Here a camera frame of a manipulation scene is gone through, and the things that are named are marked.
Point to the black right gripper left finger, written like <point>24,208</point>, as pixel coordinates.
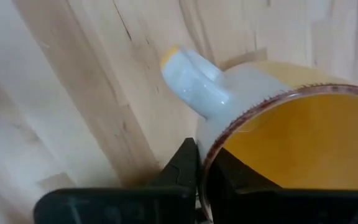
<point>172,202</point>

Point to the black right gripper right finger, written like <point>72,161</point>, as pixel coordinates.
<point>244,202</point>

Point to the yellow and white mug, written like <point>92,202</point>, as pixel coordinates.
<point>197,84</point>

